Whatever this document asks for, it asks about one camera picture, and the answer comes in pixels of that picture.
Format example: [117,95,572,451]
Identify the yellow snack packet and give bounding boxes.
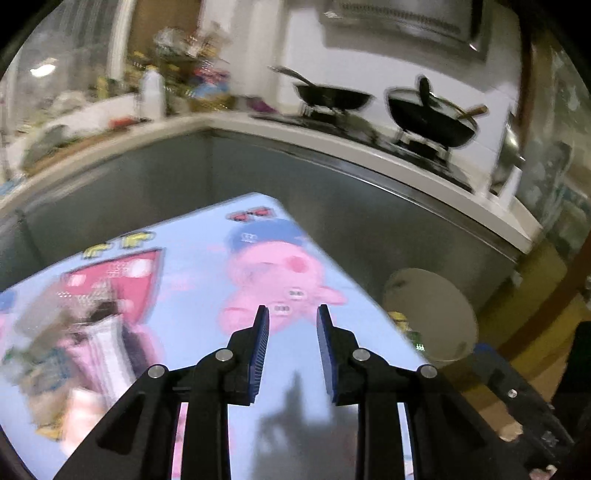
[389,312,416,334]

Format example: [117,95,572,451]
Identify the steel wok lid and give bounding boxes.
[490,110,527,195]

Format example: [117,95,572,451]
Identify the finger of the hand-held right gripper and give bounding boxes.
[472,344,575,460]

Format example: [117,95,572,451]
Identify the black frying pan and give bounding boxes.
[269,65,373,116]

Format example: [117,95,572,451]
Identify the black wok with glass lid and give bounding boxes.
[385,76,489,149]

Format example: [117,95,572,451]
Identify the blue seasoning packet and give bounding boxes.
[190,69,232,112]

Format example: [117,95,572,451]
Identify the steel range hood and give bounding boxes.
[320,0,491,62]

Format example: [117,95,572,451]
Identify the clear plastic bottle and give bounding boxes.
[2,295,88,393]

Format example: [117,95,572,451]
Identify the barred window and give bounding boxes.
[0,0,118,139]

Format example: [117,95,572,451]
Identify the cluttered condiment rack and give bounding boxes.
[124,25,232,116]

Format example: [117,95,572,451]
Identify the beige round waste bin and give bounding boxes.
[382,268,479,366]

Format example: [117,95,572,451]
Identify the white plastic jug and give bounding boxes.
[139,67,166,119]

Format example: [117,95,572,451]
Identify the grey kitchen cabinet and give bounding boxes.
[0,128,519,333]

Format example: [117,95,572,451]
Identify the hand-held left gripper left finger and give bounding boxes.
[53,305,270,480]

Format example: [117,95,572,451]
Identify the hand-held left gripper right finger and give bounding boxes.
[317,305,527,480]

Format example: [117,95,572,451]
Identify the cartoon printed blue cloth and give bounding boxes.
[0,193,431,480]

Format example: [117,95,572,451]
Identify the wooden door frame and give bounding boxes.
[475,28,591,425]

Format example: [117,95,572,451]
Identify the black gas stove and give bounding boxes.
[252,110,477,195]

